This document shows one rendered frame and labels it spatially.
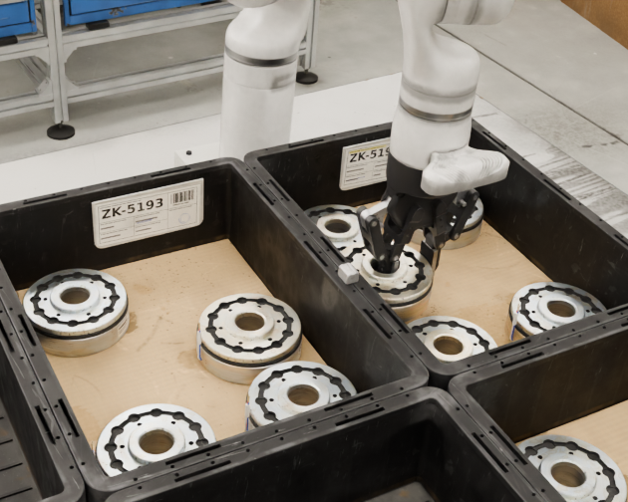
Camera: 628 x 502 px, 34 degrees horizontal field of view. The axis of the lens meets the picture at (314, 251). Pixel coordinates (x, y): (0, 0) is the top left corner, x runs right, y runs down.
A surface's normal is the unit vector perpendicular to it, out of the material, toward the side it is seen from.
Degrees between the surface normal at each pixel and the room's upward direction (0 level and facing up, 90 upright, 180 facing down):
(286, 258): 90
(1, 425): 0
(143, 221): 90
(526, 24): 0
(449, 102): 91
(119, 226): 90
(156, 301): 0
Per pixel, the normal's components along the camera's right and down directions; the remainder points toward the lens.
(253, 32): -0.07, -0.64
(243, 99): -0.37, 0.50
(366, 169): 0.47, 0.54
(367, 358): -0.88, 0.23
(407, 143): -0.62, 0.43
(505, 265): 0.07, -0.81
